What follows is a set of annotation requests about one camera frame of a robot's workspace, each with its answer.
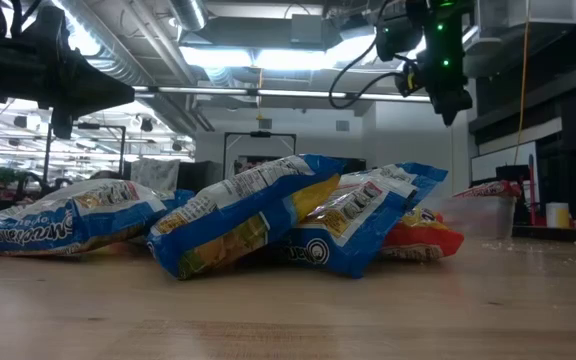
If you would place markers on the patterned red cloth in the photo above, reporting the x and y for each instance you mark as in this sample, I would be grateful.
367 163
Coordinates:
248 164

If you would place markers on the clear plastic bin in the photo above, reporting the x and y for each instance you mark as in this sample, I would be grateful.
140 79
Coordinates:
483 217

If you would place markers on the red Maruchan ramen packet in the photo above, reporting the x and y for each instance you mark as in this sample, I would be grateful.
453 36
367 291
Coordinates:
493 189

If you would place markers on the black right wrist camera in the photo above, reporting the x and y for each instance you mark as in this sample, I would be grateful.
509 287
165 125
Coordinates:
395 37

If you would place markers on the blue Maruchan ramen packet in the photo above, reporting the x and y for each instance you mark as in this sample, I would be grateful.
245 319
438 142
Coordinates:
68 220
228 220
358 225

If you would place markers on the grey ceiling air unit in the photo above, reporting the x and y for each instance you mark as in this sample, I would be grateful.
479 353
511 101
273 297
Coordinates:
308 30

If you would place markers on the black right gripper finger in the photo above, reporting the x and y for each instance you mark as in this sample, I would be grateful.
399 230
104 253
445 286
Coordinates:
458 102
439 105

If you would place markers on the black aluminium table frame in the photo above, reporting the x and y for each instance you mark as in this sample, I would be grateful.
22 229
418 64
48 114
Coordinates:
558 236

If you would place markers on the long ceiling light bar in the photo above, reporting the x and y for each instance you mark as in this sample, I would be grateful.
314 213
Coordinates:
293 93

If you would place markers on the black gantry frame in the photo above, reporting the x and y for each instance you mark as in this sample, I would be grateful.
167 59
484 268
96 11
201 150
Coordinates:
260 134
88 126

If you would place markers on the grey wall vent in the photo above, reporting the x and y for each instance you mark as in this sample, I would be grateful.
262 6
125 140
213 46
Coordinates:
342 125
265 123

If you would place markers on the white ceiling air duct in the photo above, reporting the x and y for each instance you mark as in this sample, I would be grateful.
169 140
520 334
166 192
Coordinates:
518 15

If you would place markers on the green potted plant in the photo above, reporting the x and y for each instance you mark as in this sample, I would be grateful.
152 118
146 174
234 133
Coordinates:
4 176

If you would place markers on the grey plastic cover sheet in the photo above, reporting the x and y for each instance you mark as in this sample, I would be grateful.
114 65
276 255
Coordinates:
155 172

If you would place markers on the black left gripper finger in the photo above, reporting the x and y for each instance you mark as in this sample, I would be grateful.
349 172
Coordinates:
123 95
88 82

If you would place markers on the white and yellow canister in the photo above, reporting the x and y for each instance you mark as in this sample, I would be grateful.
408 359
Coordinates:
558 217

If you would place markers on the bright ceiling light panel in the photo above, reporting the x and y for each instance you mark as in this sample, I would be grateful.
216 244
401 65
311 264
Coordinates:
218 57

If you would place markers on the silver ventilation duct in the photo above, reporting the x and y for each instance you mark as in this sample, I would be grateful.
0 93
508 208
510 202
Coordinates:
118 55
188 12

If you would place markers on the orange Maruchan ramen packet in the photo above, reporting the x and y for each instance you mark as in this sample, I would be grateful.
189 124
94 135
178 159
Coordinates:
428 240

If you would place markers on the whiteboard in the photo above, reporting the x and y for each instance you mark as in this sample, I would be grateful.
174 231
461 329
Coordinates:
503 160

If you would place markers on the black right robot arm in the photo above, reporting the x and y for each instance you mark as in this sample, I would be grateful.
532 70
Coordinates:
448 20

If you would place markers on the red pole stand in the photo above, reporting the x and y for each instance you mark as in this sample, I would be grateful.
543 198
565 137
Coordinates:
531 190

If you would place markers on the black monitor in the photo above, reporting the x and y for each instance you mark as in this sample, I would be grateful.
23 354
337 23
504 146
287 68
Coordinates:
355 165

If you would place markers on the black cabinet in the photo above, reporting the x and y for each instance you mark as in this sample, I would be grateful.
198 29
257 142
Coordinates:
200 175

